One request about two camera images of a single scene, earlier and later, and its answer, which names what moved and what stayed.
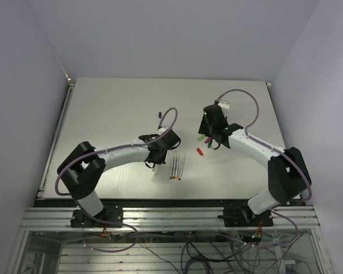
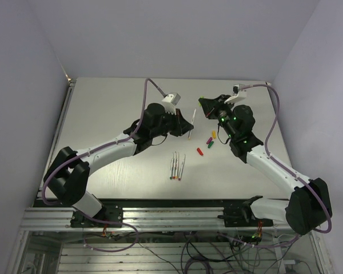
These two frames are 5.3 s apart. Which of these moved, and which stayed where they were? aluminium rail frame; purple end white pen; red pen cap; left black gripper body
Moved: left black gripper body
Stayed: purple end white pen; aluminium rail frame; red pen cap
